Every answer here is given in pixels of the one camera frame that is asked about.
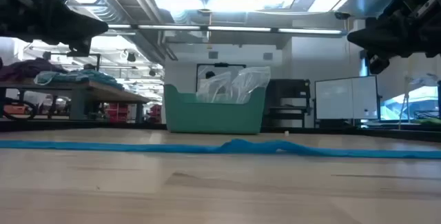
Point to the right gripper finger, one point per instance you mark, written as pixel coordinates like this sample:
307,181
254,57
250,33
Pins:
379,38

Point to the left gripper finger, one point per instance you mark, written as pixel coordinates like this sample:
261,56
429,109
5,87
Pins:
82,27

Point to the clear plastic zip bag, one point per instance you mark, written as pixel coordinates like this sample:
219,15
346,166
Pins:
251,82

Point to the blue elastic bandage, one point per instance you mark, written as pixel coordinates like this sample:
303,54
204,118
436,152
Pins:
241,146

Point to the teal cloth pile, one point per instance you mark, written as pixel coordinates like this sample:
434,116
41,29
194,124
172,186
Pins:
79,76

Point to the black ceiling spotlight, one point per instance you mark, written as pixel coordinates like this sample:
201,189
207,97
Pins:
131,56

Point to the purple clothes pile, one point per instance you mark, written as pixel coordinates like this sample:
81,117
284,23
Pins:
24,69

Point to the whiteboard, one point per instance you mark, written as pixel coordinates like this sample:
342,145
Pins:
344,96

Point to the wooden workbench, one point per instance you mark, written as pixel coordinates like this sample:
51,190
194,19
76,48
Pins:
103,94

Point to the red storage bin stack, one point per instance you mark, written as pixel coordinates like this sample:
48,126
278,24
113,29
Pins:
155,113
117,112

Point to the black round wheel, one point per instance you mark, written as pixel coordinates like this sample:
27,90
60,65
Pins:
34,108

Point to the green cloth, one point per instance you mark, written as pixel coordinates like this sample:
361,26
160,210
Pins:
427,121

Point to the black cart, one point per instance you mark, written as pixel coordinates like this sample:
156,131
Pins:
286,89

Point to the green plastic bin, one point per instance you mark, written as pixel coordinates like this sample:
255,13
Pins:
213,117

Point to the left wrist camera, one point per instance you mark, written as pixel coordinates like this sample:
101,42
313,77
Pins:
81,48

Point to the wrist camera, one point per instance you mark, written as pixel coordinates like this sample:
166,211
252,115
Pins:
81,48
377,63

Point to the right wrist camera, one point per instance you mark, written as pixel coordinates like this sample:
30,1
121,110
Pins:
377,63

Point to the black overhead rig frame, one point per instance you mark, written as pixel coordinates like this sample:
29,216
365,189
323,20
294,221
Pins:
47,55

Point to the black table frame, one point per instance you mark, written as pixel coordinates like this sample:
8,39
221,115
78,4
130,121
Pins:
69,124

